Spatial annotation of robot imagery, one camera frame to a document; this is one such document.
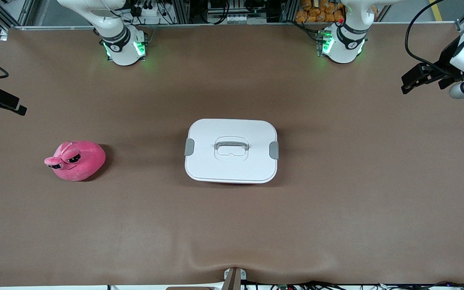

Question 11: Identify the dark electronic equipment box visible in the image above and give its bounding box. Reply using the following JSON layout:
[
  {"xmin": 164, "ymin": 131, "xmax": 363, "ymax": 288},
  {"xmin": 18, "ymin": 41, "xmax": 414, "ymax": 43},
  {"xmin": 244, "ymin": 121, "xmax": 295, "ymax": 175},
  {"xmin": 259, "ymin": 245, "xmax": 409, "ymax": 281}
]
[{"xmin": 207, "ymin": 0, "xmax": 271, "ymax": 24}]

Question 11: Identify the brown post with metal bracket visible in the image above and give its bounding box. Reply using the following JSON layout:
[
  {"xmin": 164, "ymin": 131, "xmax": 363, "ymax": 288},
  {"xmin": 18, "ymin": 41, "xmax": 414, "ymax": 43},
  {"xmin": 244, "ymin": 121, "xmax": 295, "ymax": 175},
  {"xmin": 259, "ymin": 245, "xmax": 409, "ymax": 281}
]
[{"xmin": 222, "ymin": 267, "xmax": 247, "ymax": 290}]

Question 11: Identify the white plastic box lid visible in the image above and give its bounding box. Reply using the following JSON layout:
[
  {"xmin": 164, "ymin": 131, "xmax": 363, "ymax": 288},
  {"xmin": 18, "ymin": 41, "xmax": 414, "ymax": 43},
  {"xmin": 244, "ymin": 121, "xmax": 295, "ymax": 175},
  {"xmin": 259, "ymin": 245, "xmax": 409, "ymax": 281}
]
[{"xmin": 184, "ymin": 118, "xmax": 280, "ymax": 184}]

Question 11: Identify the pink plush toy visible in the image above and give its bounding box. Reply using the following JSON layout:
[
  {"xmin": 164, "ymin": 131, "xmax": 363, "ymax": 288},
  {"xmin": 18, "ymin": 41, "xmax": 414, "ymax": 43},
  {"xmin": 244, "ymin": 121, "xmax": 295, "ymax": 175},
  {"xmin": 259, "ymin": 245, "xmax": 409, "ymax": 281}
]
[{"xmin": 44, "ymin": 140, "xmax": 106, "ymax": 182}]

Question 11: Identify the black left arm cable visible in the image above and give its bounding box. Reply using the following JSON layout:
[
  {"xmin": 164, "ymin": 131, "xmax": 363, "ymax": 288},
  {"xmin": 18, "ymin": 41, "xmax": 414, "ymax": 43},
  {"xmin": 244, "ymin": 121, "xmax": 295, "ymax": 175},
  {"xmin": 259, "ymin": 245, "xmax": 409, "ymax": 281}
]
[{"xmin": 404, "ymin": 0, "xmax": 464, "ymax": 77}]

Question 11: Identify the aluminium table edge rail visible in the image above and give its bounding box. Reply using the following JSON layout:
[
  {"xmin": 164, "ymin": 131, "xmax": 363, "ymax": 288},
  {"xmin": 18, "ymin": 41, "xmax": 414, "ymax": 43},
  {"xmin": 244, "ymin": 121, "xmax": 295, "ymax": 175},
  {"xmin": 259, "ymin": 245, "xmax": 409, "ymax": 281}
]
[{"xmin": 12, "ymin": 21, "xmax": 458, "ymax": 31}]

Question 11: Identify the white power strip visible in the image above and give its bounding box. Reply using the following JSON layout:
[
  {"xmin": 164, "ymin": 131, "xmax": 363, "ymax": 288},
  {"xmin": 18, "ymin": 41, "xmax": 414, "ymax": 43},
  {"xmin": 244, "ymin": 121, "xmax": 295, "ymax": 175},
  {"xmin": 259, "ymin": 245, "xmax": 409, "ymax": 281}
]
[{"xmin": 129, "ymin": 0, "xmax": 169, "ymax": 25}]

